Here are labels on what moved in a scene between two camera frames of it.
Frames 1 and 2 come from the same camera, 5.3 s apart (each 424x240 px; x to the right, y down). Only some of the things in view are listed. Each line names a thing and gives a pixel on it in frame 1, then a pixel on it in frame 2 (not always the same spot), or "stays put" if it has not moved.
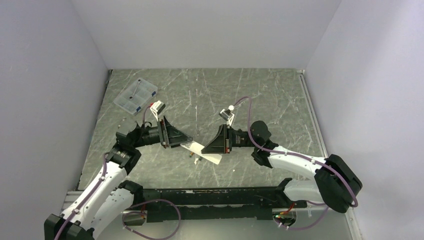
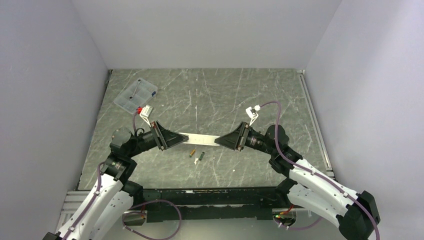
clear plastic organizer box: (136, 96) stays put
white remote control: (196, 148) → (201, 139)
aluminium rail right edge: (303, 77) stays put
